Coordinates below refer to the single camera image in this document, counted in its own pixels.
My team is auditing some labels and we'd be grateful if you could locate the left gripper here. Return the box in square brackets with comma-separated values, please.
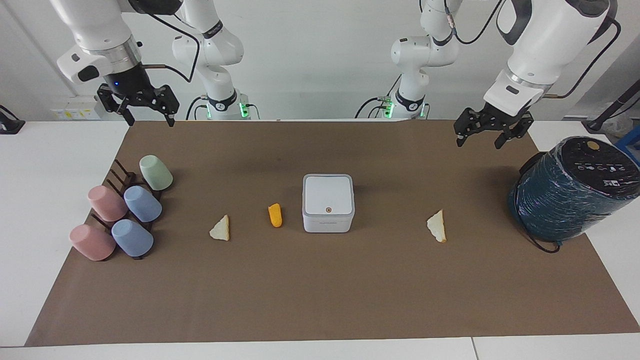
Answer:
[453, 103, 535, 150]

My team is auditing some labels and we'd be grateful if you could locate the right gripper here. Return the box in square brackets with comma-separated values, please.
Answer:
[96, 64, 181, 128]

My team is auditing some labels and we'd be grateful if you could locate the white square lidded bin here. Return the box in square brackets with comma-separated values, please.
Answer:
[302, 173, 356, 234]

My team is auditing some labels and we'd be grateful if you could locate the green cup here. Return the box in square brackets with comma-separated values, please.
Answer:
[139, 155, 174, 191]

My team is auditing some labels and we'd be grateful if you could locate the dark wooden cup rack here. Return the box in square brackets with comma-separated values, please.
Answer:
[90, 159, 164, 261]

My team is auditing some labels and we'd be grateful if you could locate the blue cup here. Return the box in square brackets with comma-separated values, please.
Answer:
[123, 185, 163, 223]
[111, 219, 154, 258]

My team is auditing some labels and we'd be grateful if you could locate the pink cup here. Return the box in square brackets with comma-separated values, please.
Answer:
[69, 224, 117, 262]
[88, 185, 128, 222]

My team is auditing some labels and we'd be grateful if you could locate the triangular bread slice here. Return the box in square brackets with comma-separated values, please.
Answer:
[426, 209, 447, 243]
[209, 214, 231, 242]

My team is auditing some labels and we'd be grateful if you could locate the black stand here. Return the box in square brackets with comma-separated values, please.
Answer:
[584, 80, 640, 134]
[0, 104, 26, 135]

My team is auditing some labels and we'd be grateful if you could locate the blue box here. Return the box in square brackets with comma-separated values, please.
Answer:
[616, 127, 640, 163]

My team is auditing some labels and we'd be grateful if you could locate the white wall socket strip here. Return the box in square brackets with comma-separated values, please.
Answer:
[50, 97, 98, 121]

